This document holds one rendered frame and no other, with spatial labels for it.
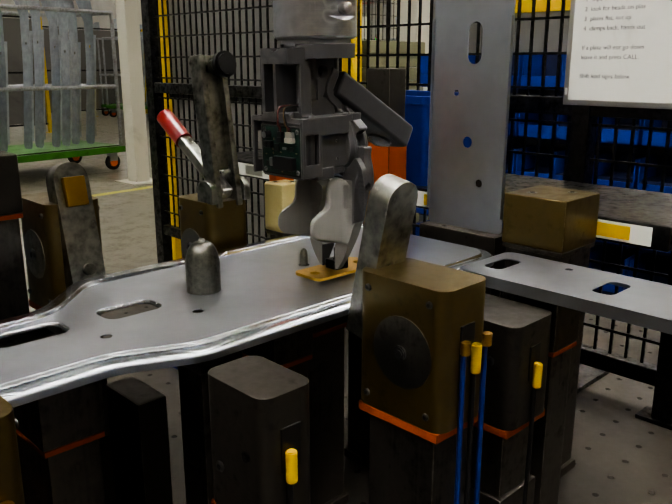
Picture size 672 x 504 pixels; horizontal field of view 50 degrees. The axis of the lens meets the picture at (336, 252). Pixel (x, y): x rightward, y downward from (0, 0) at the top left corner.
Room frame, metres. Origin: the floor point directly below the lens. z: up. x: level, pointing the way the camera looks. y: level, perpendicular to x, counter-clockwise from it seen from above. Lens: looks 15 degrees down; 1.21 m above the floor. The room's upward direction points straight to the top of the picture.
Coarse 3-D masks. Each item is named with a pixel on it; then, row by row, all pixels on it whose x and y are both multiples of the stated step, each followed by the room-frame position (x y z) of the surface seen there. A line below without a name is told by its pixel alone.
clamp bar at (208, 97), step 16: (192, 64) 0.84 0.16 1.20; (208, 64) 0.83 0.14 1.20; (224, 64) 0.82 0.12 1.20; (192, 80) 0.84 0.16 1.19; (208, 80) 0.85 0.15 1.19; (224, 80) 0.85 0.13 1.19; (208, 96) 0.83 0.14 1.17; (224, 96) 0.85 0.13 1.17; (208, 112) 0.83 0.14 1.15; (224, 112) 0.85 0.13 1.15; (208, 128) 0.82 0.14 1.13; (224, 128) 0.85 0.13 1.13; (208, 144) 0.82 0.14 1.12; (224, 144) 0.84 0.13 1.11; (208, 160) 0.82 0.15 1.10; (224, 160) 0.84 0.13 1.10; (208, 176) 0.82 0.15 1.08; (224, 176) 0.85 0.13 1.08; (240, 192) 0.84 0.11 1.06
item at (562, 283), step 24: (480, 264) 0.73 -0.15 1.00; (528, 264) 0.73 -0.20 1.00; (552, 264) 0.73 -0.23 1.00; (504, 288) 0.68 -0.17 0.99; (528, 288) 0.66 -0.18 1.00; (552, 288) 0.65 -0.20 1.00; (576, 288) 0.65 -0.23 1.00; (648, 288) 0.65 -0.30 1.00; (600, 312) 0.61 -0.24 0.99; (624, 312) 0.59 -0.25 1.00; (648, 312) 0.58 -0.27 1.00
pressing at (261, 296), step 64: (256, 256) 0.77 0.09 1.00; (448, 256) 0.77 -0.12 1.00; (0, 320) 0.55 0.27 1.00; (64, 320) 0.56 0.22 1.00; (128, 320) 0.56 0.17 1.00; (192, 320) 0.56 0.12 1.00; (256, 320) 0.56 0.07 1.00; (320, 320) 0.59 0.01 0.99; (0, 384) 0.44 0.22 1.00; (64, 384) 0.45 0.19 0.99
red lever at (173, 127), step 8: (160, 112) 0.91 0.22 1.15; (168, 112) 0.91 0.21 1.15; (160, 120) 0.91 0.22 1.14; (168, 120) 0.90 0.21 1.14; (176, 120) 0.90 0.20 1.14; (168, 128) 0.90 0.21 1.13; (176, 128) 0.89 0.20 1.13; (184, 128) 0.90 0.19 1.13; (176, 136) 0.88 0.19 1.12; (184, 136) 0.89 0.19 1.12; (176, 144) 0.89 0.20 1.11; (184, 144) 0.88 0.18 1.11; (192, 144) 0.88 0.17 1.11; (184, 152) 0.88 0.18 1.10; (192, 152) 0.87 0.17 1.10; (200, 152) 0.87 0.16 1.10; (192, 160) 0.86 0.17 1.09; (200, 160) 0.86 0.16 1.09; (200, 168) 0.85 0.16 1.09; (224, 184) 0.83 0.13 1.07; (224, 192) 0.82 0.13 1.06; (232, 192) 0.84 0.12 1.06
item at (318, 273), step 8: (320, 264) 0.71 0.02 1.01; (328, 264) 0.69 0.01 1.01; (344, 264) 0.69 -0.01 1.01; (352, 264) 0.71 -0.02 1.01; (296, 272) 0.68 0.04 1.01; (304, 272) 0.68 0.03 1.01; (312, 272) 0.68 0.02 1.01; (320, 272) 0.68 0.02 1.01; (328, 272) 0.68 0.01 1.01; (336, 272) 0.68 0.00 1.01; (344, 272) 0.68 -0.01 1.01; (352, 272) 0.69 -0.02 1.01; (320, 280) 0.66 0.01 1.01
